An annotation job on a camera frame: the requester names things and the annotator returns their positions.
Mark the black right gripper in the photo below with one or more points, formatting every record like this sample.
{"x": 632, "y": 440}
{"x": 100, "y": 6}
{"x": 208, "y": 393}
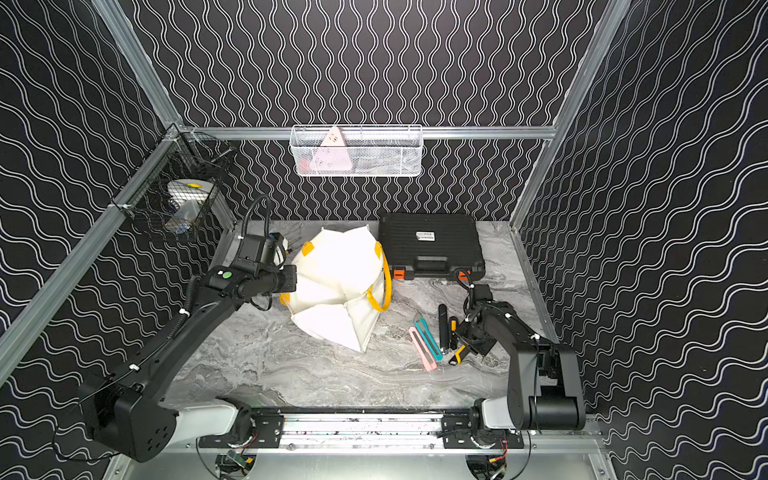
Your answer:
{"x": 482, "y": 348}

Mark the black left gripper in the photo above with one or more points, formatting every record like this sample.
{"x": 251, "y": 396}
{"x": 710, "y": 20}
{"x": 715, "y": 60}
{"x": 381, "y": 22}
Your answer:
{"x": 287, "y": 279}

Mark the large black yellow utility knife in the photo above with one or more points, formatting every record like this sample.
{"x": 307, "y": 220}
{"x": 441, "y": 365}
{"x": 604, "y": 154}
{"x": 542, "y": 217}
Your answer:
{"x": 459, "y": 355}

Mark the white tote bag yellow handles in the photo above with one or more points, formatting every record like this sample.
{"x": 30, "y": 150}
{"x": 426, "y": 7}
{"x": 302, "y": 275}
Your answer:
{"x": 343, "y": 286}

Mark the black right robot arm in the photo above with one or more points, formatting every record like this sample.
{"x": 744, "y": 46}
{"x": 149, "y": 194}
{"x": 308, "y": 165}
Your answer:
{"x": 544, "y": 389}

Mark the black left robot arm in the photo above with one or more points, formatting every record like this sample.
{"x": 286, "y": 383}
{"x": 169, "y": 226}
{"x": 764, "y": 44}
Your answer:
{"x": 123, "y": 409}

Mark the pink utility knife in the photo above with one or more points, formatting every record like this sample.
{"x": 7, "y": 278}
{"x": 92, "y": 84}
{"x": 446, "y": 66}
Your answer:
{"x": 428, "y": 362}

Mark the teal utility knife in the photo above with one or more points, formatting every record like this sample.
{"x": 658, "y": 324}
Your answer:
{"x": 426, "y": 335}

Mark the black plastic tool case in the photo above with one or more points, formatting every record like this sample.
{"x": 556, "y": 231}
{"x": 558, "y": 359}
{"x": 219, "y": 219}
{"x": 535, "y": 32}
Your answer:
{"x": 442, "y": 246}

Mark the pink triangle card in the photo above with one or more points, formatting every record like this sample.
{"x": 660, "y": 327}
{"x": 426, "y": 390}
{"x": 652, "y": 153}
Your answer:
{"x": 332, "y": 156}

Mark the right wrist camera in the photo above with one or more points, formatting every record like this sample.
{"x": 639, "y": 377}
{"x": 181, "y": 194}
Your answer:
{"x": 479, "y": 293}

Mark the black wire mesh basket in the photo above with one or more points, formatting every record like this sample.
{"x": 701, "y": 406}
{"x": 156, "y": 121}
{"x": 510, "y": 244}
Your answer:
{"x": 184, "y": 192}

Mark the clear wall basket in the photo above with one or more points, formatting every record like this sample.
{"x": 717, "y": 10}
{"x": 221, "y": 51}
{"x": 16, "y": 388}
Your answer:
{"x": 389, "y": 151}

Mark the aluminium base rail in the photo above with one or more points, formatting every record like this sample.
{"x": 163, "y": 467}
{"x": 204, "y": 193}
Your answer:
{"x": 485, "y": 428}

